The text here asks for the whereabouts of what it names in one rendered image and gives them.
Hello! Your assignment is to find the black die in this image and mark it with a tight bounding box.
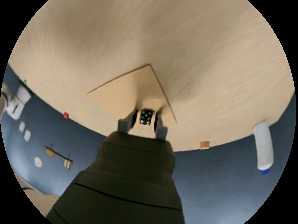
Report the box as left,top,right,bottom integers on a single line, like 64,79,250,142
140,111,153,125

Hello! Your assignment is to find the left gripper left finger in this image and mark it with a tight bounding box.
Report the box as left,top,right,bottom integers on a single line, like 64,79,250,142
117,109,138,133

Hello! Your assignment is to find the white plastic bottle with blue cap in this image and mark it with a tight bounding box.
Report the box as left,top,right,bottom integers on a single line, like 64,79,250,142
253,120,274,175

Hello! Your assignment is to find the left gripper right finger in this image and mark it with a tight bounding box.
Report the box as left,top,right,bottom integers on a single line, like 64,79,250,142
154,113,169,140

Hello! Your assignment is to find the tan square mat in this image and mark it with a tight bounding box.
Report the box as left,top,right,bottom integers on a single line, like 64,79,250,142
86,64,177,127

